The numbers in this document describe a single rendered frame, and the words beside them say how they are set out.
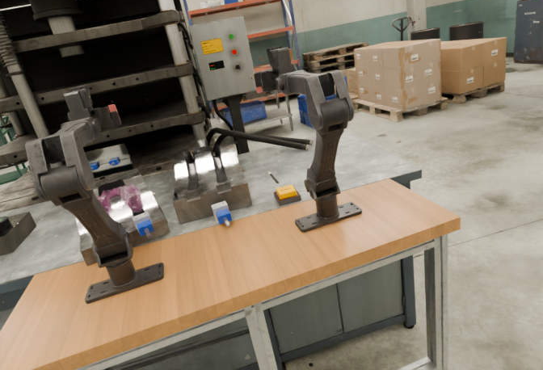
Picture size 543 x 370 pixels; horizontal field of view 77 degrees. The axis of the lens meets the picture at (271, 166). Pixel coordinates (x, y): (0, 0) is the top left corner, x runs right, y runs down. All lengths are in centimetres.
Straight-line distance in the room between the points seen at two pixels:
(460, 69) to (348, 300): 429
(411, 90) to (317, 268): 415
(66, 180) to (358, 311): 126
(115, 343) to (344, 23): 806
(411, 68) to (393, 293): 358
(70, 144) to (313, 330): 121
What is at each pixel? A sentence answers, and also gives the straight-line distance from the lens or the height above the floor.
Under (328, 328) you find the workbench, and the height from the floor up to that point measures 15.
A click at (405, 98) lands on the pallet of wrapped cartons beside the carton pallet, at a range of 485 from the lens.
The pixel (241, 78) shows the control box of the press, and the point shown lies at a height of 115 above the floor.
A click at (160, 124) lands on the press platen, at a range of 196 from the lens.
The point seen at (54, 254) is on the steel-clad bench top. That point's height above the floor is 80.
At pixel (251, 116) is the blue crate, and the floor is 32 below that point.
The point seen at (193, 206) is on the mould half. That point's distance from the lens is 121.
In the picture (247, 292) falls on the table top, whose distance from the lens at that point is 86.
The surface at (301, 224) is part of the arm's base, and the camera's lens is 104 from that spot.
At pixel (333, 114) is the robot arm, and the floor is 115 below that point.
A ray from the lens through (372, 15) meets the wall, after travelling 878.
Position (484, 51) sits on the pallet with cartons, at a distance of 570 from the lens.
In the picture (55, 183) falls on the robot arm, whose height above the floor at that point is 115.
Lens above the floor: 134
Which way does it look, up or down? 20 degrees down
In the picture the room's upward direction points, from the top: 11 degrees counter-clockwise
